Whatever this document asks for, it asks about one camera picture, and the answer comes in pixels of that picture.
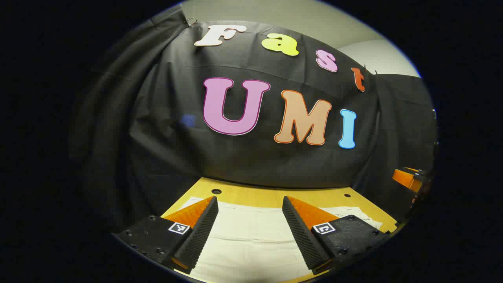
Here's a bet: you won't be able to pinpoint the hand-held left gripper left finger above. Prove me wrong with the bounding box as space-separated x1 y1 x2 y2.
113 195 219 275

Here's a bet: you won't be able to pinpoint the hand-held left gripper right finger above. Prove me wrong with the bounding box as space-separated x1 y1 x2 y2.
282 195 390 275

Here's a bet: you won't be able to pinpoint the white jeans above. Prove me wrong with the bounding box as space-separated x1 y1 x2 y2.
173 197 384 283

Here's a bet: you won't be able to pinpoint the black backdrop cloth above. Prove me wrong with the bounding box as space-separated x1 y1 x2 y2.
69 4 439 232

